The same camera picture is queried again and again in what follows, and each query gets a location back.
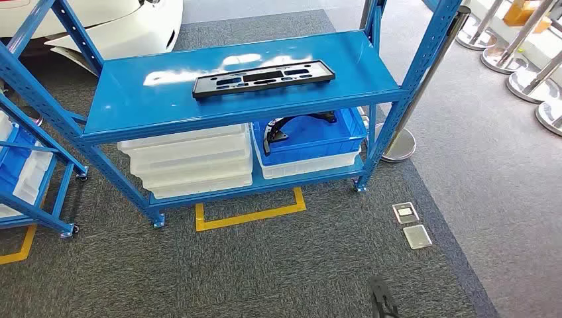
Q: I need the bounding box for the black plastic frame part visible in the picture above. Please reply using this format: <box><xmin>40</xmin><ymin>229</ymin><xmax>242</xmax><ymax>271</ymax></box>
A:
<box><xmin>192</xmin><ymin>59</ymin><xmax>337</xmax><ymax>99</ymax></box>

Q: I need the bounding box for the blue metal shelf rack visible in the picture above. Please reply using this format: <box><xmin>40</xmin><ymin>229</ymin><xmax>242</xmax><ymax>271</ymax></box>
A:
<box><xmin>0</xmin><ymin>0</ymin><xmax>464</xmax><ymax>229</ymax></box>
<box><xmin>0</xmin><ymin>89</ymin><xmax>89</xmax><ymax>240</ymax></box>

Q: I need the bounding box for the blue plastic bin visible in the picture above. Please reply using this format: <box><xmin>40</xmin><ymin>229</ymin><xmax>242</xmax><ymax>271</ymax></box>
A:
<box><xmin>0</xmin><ymin>127</ymin><xmax>38</xmax><ymax>194</ymax></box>
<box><xmin>252</xmin><ymin>108</ymin><xmax>368</xmax><ymax>167</ymax></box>

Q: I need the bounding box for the yellow floor tape mark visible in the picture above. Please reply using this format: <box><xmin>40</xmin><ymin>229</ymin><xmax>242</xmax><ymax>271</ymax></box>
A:
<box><xmin>0</xmin><ymin>223</ymin><xmax>38</xmax><ymax>266</ymax></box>
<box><xmin>195</xmin><ymin>187</ymin><xmax>307</xmax><ymax>233</ymax></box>

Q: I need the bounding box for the black-topped chrome stanchion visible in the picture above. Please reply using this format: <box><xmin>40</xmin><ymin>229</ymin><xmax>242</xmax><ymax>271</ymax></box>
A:
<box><xmin>375</xmin><ymin>5</ymin><xmax>472</xmax><ymax>164</ymax></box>

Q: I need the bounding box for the open metal floor socket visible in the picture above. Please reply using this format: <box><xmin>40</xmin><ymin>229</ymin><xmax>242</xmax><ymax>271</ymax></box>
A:
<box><xmin>392</xmin><ymin>201</ymin><xmax>420</xmax><ymax>225</ymax></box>

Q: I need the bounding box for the closed metal floor socket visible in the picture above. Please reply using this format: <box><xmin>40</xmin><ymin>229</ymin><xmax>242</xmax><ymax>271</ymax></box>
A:
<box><xmin>402</xmin><ymin>225</ymin><xmax>433</xmax><ymax>250</ymax></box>

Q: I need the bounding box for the orange cardboard box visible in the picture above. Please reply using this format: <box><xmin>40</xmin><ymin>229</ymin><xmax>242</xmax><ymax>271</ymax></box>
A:
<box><xmin>503</xmin><ymin>0</ymin><xmax>553</xmax><ymax>34</ymax></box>

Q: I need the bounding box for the white low platform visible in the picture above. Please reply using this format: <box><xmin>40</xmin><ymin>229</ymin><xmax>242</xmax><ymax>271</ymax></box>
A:
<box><xmin>465</xmin><ymin>0</ymin><xmax>562</xmax><ymax>84</ymax></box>

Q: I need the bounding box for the black curved bracket part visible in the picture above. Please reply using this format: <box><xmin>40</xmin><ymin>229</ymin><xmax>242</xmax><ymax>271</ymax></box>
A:
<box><xmin>262</xmin><ymin>111</ymin><xmax>338</xmax><ymax>156</ymax></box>

